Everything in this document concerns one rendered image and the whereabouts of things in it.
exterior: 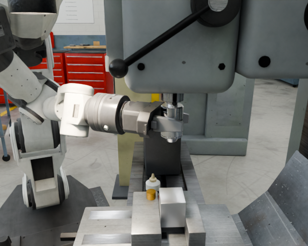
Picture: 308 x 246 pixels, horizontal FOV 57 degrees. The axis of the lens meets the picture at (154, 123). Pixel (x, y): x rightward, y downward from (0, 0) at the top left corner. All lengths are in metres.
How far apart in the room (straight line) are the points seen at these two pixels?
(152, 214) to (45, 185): 0.81
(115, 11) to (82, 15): 9.25
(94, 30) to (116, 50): 9.18
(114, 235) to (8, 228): 0.90
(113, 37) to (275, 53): 0.28
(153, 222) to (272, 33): 0.41
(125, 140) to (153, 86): 2.02
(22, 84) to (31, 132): 0.36
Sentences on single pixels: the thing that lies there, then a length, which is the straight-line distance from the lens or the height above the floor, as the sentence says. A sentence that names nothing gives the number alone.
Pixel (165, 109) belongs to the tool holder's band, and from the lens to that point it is 0.56.
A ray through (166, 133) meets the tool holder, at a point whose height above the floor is 1.21.
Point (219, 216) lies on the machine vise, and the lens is 0.71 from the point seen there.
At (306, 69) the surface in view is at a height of 1.36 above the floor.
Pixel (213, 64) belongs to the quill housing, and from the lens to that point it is 0.47.
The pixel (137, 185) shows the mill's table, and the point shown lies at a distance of 0.94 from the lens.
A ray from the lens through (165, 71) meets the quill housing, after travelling 0.46.
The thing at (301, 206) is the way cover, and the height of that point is 1.01.
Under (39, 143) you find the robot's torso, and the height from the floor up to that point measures 1.00.
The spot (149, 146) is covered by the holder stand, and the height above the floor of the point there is 1.04.
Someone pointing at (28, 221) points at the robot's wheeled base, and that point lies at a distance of 1.50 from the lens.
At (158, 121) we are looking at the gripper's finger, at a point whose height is 1.24.
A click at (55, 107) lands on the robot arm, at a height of 1.23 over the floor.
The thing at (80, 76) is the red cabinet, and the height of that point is 0.58.
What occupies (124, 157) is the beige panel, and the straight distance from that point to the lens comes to 2.54.
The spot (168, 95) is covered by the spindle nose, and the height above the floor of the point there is 1.29.
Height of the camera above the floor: 1.42
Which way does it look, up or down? 19 degrees down
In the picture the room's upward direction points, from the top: straight up
